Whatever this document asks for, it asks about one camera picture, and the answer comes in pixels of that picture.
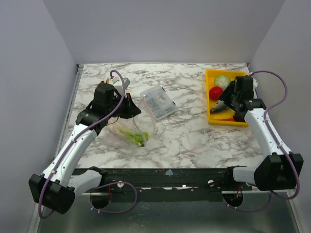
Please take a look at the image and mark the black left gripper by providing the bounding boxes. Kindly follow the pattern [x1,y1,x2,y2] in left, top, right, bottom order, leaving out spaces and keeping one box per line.
[106,93,142,119]

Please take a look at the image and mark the clear zip top bag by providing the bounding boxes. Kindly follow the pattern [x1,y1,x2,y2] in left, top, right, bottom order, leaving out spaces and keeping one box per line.
[104,98,156,149]

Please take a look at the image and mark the pale green celery stalk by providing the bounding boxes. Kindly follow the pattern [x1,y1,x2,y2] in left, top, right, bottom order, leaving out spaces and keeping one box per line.
[114,127,151,147]

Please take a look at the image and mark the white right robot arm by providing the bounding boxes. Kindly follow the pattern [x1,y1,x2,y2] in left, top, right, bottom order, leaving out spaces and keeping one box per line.
[219,75,303,191]

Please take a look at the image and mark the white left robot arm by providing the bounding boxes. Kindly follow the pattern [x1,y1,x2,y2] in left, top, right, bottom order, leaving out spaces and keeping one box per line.
[29,82,141,219]

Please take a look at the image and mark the red tomato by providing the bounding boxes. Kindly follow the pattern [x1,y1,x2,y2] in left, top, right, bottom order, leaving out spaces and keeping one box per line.
[208,86,223,101]

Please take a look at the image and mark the green cabbage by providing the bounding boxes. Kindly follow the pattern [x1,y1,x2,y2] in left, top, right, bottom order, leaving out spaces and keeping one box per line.
[214,75,231,89]

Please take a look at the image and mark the orange carrot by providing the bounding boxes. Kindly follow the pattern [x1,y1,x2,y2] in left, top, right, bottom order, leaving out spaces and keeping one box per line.
[216,118,235,122]

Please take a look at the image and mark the dark red beet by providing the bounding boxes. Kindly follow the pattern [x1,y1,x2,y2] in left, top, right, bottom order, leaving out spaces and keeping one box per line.
[233,112,245,122]

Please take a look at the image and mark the yellow plastic bin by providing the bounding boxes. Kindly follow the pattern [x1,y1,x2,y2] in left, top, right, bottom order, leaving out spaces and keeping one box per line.
[205,69,248,127]

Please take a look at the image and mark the clear plastic screw box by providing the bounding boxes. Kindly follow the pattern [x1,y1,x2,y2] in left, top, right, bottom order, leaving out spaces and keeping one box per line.
[140,85,177,121]

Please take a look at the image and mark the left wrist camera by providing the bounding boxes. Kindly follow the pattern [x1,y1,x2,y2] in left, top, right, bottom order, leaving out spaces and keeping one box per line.
[109,77,131,92]

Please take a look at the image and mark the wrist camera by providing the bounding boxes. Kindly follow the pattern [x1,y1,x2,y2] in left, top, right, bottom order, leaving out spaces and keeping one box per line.
[109,77,131,92]
[249,74,258,91]

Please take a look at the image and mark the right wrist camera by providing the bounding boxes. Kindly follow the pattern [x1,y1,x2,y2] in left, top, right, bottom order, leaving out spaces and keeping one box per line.
[249,74,258,91]

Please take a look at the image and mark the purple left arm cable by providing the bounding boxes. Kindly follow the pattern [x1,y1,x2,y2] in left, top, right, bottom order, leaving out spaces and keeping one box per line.
[38,70,127,219]

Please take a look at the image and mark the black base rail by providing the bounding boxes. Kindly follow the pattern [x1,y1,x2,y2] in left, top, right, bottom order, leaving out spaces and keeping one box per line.
[88,168,252,202]

